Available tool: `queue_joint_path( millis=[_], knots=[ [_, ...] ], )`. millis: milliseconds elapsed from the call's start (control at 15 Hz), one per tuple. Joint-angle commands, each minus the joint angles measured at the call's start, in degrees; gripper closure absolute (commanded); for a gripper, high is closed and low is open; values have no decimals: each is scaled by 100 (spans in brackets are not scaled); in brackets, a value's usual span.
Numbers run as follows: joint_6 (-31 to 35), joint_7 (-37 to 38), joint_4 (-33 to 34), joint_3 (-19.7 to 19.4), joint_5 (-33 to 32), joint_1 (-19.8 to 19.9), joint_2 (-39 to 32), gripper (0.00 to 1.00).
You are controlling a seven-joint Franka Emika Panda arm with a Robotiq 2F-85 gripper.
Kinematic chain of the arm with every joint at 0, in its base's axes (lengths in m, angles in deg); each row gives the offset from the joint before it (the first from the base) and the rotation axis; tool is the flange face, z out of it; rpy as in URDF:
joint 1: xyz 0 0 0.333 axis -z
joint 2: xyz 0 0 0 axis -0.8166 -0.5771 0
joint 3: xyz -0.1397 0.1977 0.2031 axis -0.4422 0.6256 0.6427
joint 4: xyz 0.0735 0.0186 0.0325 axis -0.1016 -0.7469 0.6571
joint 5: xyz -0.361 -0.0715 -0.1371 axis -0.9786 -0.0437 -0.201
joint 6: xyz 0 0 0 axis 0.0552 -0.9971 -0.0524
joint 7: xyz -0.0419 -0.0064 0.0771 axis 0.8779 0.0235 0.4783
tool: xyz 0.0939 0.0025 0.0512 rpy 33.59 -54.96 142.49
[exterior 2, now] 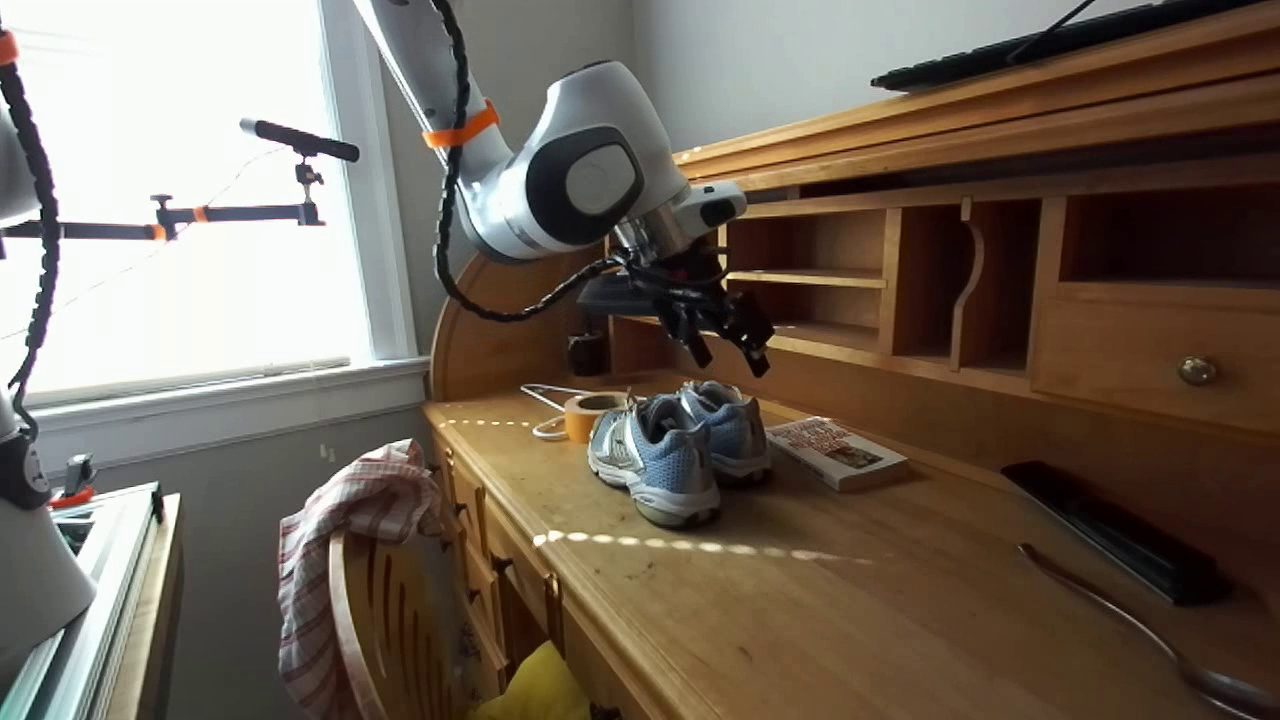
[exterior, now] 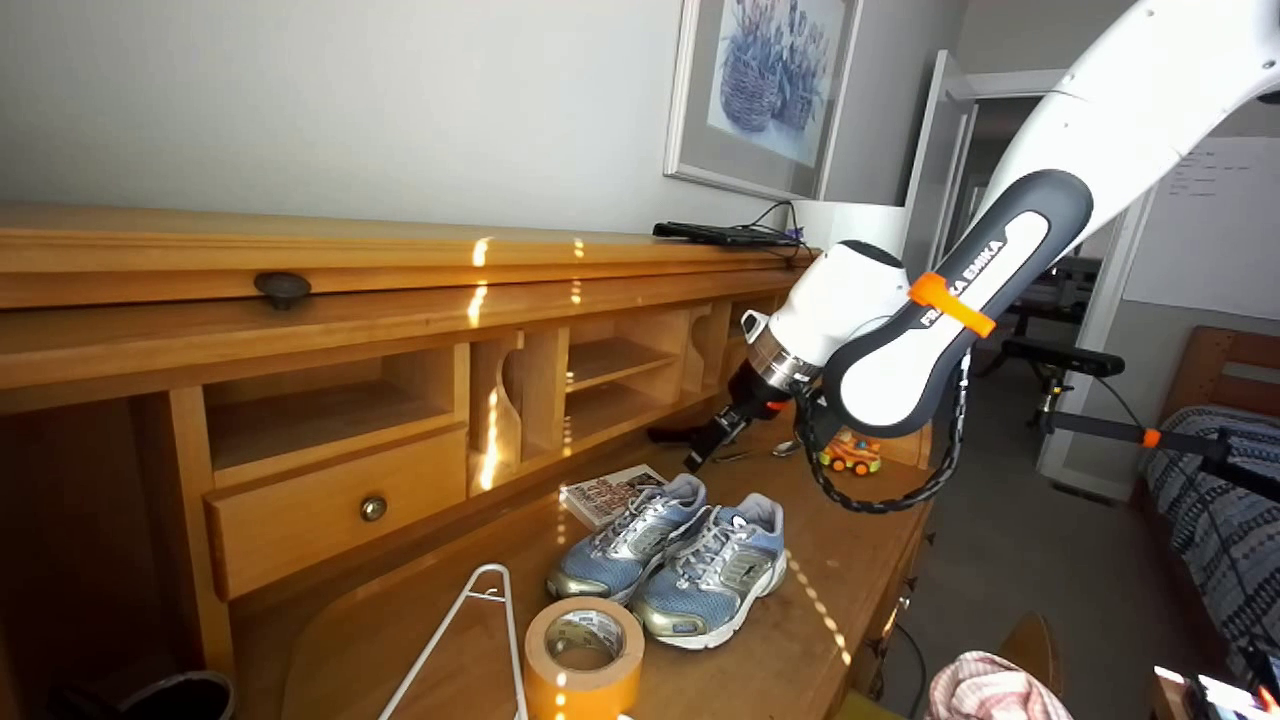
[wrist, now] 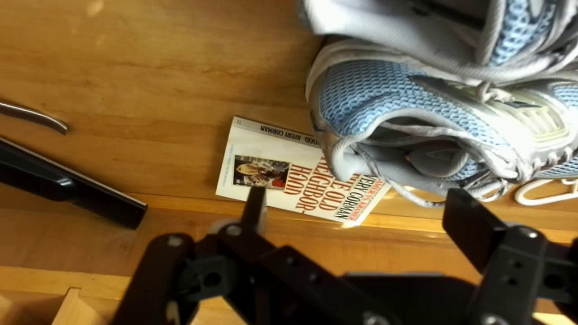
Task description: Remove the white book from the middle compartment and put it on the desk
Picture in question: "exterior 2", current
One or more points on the white cart table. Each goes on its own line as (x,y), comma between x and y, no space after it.
(122,585)

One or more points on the black keyboard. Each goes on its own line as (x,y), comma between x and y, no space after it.
(1014,49)

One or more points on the wooden chair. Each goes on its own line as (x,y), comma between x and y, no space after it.
(384,627)

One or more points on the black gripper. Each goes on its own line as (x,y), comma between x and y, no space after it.
(693,283)

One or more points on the blue white running shoe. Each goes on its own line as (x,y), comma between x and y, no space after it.
(663,466)
(735,427)

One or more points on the black cup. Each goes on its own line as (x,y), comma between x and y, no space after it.
(587,352)

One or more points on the wooden roll-top desk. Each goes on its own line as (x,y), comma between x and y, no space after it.
(826,602)

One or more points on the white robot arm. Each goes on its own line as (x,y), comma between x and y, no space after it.
(587,173)

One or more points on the tan tape roll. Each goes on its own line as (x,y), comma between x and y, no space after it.
(578,421)

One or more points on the wooden drawer with metal knob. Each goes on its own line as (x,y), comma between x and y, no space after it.
(1121,352)

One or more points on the white framed window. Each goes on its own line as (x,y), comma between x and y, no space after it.
(161,81)

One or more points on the yellow cloth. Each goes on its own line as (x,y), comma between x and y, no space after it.
(541,685)

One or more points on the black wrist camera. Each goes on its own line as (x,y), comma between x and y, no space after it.
(623,292)

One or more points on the black bar camera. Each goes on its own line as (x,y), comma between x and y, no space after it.
(300,138)

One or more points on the pink striped cloth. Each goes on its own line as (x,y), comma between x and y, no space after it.
(345,507)

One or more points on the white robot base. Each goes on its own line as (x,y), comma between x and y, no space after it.
(32,572)

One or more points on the white book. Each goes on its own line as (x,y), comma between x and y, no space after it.
(842,458)

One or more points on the metal spoon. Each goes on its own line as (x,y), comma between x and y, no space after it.
(1243,689)

